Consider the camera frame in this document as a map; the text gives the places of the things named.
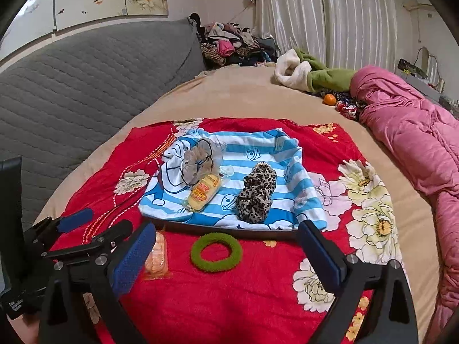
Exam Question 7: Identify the yellow rice cracker packet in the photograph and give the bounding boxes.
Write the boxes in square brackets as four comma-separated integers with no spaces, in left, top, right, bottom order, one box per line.
[184,173,223,212]

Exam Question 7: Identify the leopard print scrunchie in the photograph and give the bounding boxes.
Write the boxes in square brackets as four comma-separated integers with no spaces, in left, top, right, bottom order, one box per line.
[236,162,277,224]

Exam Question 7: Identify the orange cracker packet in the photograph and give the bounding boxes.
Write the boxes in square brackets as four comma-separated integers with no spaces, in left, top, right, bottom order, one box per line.
[144,232,169,280]

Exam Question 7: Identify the grey scrunchie in bag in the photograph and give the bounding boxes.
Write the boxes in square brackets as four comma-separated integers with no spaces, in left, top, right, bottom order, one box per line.
[180,138,224,185]

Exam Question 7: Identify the grey quilted headboard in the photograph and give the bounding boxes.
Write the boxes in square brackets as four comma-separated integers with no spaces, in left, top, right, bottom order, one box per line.
[1,19,205,228]

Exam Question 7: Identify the blue striped cloth tray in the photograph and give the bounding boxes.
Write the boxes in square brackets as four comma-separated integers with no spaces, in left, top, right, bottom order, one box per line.
[139,128,328,231]

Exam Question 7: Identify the pink quilted duvet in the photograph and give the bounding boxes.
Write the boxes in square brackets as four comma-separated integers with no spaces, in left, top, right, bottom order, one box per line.
[350,66,458,343]

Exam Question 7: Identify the pile of clothes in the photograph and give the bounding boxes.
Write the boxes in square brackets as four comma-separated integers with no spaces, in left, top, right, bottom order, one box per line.
[188,13,278,70]

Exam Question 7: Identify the red patterned small item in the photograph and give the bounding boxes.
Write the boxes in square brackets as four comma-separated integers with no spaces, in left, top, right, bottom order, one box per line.
[335,101,360,121]

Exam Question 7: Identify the orange fruit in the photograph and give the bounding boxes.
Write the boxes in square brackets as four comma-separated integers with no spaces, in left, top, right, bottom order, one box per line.
[323,93,337,106]

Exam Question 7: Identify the green white fleece garment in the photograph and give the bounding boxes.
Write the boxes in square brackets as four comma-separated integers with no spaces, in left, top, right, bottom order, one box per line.
[274,48,356,94]

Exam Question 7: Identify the white striped curtain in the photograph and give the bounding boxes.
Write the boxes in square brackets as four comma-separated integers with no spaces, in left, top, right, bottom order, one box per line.
[247,0,398,71]

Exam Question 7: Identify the green fuzzy ring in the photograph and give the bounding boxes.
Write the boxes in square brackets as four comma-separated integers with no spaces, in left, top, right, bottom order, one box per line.
[190,231,244,273]

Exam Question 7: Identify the floral wall painting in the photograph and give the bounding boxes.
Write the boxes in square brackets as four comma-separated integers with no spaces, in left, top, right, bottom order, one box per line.
[1,0,168,58]

